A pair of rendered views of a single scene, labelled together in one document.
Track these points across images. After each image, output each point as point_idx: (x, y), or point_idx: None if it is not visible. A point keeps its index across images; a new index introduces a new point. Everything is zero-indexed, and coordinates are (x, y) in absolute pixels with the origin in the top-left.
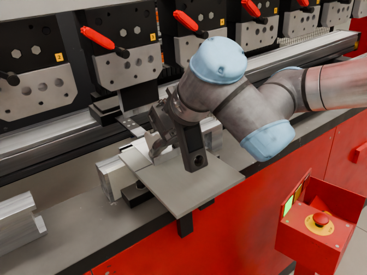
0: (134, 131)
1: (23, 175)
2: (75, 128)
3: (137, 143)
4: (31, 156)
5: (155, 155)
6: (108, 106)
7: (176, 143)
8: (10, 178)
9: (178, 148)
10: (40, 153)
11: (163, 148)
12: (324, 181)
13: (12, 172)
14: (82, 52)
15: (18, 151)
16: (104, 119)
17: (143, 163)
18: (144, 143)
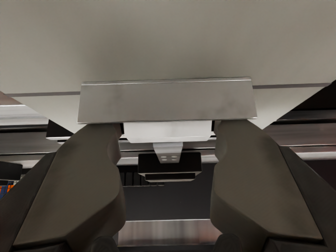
0: (176, 151)
1: (304, 112)
2: None
3: (197, 137)
4: (293, 135)
5: (259, 137)
6: (180, 180)
7: (118, 144)
8: (319, 115)
9: (109, 118)
10: (281, 135)
11: (253, 190)
12: None
13: (314, 121)
14: (164, 217)
15: (306, 148)
16: (197, 165)
17: (259, 98)
18: (183, 135)
